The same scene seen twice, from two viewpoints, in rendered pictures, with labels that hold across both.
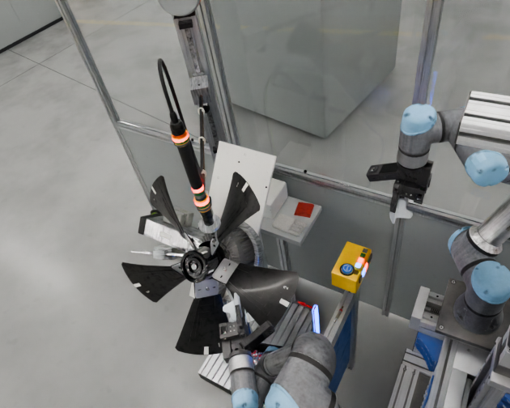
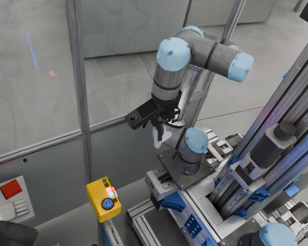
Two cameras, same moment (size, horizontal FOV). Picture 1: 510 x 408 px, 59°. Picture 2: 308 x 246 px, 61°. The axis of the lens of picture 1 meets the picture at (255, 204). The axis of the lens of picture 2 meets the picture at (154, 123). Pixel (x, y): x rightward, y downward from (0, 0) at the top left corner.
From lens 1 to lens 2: 77 cm
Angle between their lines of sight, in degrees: 49
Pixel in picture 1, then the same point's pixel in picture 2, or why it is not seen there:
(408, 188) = (169, 115)
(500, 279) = (201, 135)
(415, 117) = (181, 51)
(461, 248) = not seen: hidden behind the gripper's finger
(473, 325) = (194, 170)
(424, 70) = (75, 21)
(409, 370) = (139, 219)
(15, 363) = not seen: outside the picture
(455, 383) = (206, 207)
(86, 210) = not seen: outside the picture
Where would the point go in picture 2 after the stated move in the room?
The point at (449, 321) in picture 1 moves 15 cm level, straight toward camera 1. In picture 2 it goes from (182, 178) to (198, 205)
